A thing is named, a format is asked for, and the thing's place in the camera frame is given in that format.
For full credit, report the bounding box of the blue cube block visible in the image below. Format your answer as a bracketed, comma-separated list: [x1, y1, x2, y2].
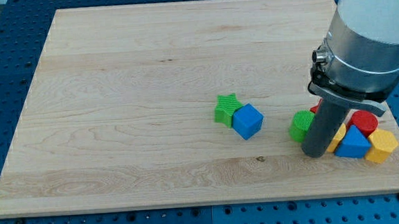
[232, 103, 264, 140]

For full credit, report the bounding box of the yellow heart block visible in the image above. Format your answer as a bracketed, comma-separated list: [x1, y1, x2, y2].
[326, 123, 346, 153]

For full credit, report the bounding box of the green cylinder block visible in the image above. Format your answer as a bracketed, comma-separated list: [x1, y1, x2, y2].
[288, 110, 316, 143]

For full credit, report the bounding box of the red cylinder block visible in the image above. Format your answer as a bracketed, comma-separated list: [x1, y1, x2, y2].
[347, 110, 379, 137]

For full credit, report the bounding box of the yellow hexagon block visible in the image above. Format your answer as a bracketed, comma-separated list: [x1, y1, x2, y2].
[364, 129, 398, 164]

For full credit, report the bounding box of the red block behind pusher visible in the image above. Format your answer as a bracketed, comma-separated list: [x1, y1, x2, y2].
[310, 99, 322, 114]

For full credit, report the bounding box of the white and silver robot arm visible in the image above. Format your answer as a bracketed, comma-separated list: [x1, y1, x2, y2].
[308, 0, 399, 119]

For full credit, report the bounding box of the blue triangle block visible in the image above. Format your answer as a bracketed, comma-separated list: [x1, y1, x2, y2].
[335, 125, 371, 159]

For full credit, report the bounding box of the wooden board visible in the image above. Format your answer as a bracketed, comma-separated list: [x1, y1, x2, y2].
[0, 0, 399, 219]

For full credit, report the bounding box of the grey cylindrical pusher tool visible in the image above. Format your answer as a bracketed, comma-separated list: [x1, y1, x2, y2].
[301, 99, 348, 158]

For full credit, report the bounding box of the green star block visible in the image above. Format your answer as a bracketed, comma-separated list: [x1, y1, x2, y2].
[214, 93, 243, 128]

